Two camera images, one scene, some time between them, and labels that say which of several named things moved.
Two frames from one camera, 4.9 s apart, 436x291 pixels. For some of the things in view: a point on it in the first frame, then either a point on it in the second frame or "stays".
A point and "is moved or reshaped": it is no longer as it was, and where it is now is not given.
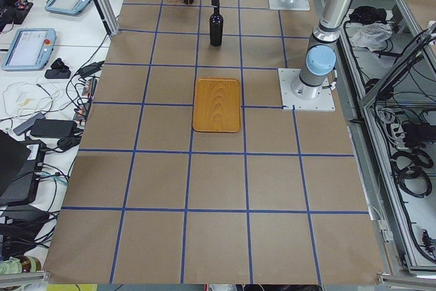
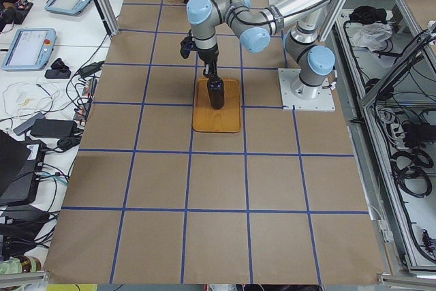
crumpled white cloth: [374, 36] stays
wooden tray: [216, 105] stays
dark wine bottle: [216, 28] is moved or reshaped
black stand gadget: [58, 70] stays
